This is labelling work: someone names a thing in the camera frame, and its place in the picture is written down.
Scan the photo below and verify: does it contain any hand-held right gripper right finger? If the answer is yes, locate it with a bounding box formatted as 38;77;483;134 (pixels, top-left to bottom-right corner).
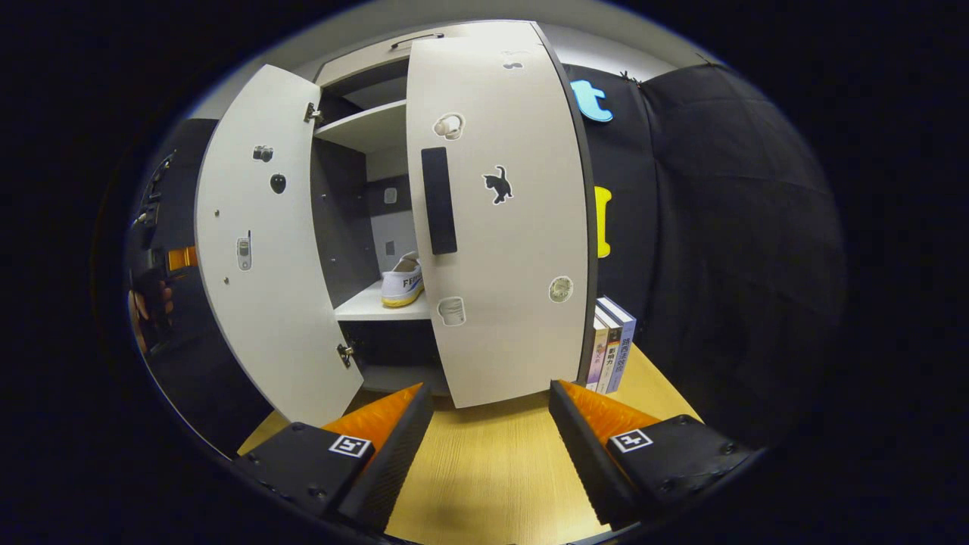
549;380;758;531

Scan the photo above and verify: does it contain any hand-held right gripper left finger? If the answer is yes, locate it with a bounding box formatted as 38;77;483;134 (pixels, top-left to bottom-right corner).
235;382;435;533

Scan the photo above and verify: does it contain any white cabinet door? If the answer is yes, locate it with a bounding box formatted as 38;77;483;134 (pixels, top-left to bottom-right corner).
195;64;366;427
406;38;599;410

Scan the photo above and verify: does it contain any white shoe cabinet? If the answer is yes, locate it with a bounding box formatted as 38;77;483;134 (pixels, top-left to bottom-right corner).
307;21;600;398

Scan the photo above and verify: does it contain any white canvas shoe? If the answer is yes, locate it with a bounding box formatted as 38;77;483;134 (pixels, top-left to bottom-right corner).
381;251;426;308

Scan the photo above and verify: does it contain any pink spine book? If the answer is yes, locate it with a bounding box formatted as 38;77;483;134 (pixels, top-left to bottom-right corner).
587;314;610;393

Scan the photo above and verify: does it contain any dark spine book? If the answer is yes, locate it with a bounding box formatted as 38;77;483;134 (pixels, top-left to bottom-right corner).
598;307;623;394

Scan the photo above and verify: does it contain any purple spine book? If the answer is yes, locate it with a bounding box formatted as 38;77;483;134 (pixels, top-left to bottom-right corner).
597;297;637;394

